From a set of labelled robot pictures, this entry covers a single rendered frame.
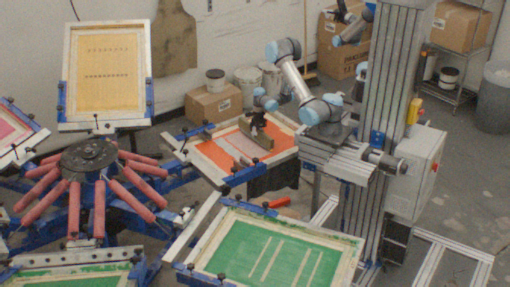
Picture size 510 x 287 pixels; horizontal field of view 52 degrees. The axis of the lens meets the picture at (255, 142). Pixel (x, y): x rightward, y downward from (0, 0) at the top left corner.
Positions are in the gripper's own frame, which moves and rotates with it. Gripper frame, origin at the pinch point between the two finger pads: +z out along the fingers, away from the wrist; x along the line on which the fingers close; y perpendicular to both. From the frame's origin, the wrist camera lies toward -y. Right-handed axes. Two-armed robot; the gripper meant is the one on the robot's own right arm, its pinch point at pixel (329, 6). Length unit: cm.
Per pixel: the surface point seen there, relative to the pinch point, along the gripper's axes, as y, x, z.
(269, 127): 64, -67, -16
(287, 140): 64, -67, -36
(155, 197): 35, -169, -63
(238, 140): 60, -95, -20
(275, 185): 87, -85, -46
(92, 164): 11, -192, -46
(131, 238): 145, -176, 29
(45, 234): 39, -227, -48
